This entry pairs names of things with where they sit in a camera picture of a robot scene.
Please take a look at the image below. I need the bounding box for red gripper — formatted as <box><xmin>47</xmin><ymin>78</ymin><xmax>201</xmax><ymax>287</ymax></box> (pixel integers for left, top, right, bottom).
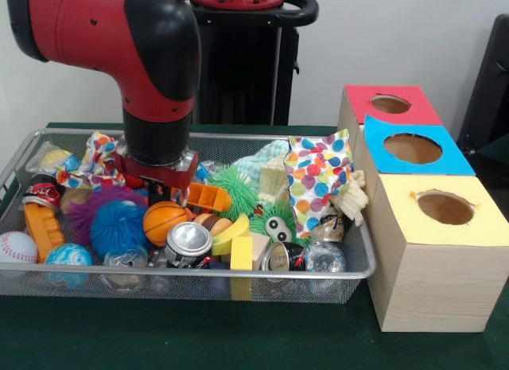
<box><xmin>116</xmin><ymin>152</ymin><xmax>200</xmax><ymax>189</ymax></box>

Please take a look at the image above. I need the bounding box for blue fuzzy ball with eyes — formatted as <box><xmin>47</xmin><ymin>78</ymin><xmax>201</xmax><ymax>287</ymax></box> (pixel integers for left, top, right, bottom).
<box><xmin>89</xmin><ymin>199</ymin><xmax>149</xmax><ymax>258</ymax></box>

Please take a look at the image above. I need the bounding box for colourful patterned cloth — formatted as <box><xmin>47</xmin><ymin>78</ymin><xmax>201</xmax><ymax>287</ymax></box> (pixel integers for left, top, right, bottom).
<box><xmin>56</xmin><ymin>131</ymin><xmax>128</xmax><ymax>189</ymax></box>
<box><xmin>284</xmin><ymin>129</ymin><xmax>355</xmax><ymax>236</ymax></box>

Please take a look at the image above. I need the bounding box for purple spiky ball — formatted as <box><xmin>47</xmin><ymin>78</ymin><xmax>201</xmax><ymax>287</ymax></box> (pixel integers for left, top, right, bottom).
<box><xmin>65</xmin><ymin>185</ymin><xmax>148</xmax><ymax>245</ymax></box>

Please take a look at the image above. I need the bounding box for mint green waffle cloth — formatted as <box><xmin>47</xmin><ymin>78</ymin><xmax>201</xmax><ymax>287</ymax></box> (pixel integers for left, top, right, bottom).
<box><xmin>231</xmin><ymin>139</ymin><xmax>291</xmax><ymax>184</ymax></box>

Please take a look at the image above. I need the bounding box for green spiky ball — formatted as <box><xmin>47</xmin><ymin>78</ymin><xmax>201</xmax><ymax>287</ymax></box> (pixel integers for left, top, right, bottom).
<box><xmin>208</xmin><ymin>165</ymin><xmax>259</xmax><ymax>220</ymax></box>
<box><xmin>251</xmin><ymin>203</ymin><xmax>301</xmax><ymax>245</ymax></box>

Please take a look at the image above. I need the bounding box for cream yellow waffle cloth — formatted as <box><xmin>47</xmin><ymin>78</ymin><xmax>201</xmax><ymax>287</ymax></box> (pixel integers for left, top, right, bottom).
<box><xmin>256</xmin><ymin>155</ymin><xmax>371</xmax><ymax>226</ymax></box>

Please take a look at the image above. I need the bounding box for wooden box with three holes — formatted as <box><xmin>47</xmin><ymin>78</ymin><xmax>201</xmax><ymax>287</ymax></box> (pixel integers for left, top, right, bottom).
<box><xmin>336</xmin><ymin>85</ymin><xmax>509</xmax><ymax>333</ymax></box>

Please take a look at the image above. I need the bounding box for small orange basketball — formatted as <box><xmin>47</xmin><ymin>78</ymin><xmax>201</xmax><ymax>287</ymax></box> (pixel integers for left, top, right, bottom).
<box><xmin>142</xmin><ymin>201</ymin><xmax>190</xmax><ymax>247</ymax></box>

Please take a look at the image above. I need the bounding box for small orange plastic block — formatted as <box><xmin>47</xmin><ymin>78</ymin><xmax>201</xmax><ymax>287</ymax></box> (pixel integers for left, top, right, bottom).
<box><xmin>187</xmin><ymin>183</ymin><xmax>233</xmax><ymax>213</ymax></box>

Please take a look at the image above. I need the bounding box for silver metal can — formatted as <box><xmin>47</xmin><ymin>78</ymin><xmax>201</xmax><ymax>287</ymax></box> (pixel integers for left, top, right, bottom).
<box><xmin>165</xmin><ymin>221</ymin><xmax>213</xmax><ymax>267</ymax></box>

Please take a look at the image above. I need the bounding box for yellow plastic block toy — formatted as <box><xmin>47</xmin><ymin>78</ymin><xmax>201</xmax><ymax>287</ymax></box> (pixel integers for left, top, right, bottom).
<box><xmin>211</xmin><ymin>213</ymin><xmax>255</xmax><ymax>271</ymax></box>

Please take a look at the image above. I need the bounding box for red soda can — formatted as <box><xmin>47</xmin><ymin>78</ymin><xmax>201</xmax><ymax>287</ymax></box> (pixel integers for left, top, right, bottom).
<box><xmin>22</xmin><ymin>175</ymin><xmax>66</xmax><ymax>210</ymax></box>

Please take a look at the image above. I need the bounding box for globe print ball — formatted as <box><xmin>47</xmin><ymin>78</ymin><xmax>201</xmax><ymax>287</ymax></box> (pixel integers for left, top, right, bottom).
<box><xmin>45</xmin><ymin>243</ymin><xmax>94</xmax><ymax>269</ymax></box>

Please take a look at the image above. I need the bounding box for orange plastic block toy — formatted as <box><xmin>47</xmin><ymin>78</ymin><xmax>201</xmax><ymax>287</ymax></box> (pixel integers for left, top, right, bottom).
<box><xmin>24</xmin><ymin>203</ymin><xmax>66</xmax><ymax>263</ymax></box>

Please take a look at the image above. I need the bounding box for white baseball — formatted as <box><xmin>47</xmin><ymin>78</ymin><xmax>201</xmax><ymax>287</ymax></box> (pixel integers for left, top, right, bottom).
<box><xmin>0</xmin><ymin>231</ymin><xmax>37</xmax><ymax>265</ymax></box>

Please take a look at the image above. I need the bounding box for dark green table cloth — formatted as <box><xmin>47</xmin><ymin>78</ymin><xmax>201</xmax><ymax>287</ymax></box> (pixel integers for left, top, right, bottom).
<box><xmin>0</xmin><ymin>122</ymin><xmax>509</xmax><ymax>370</ymax></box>

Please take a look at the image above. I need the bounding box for black chair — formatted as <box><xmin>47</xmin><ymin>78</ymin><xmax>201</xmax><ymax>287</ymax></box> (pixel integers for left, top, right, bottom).
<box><xmin>457</xmin><ymin>14</ymin><xmax>509</xmax><ymax>197</ymax></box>

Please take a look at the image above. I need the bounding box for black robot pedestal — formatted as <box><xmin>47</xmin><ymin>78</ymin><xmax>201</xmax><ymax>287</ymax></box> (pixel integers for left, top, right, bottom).
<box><xmin>163</xmin><ymin>0</ymin><xmax>319</xmax><ymax>124</ymax></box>

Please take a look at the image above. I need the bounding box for shallow wire mesh bin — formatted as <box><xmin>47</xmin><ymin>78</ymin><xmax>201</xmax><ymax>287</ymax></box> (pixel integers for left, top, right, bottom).
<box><xmin>0</xmin><ymin>129</ymin><xmax>377</xmax><ymax>303</ymax></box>

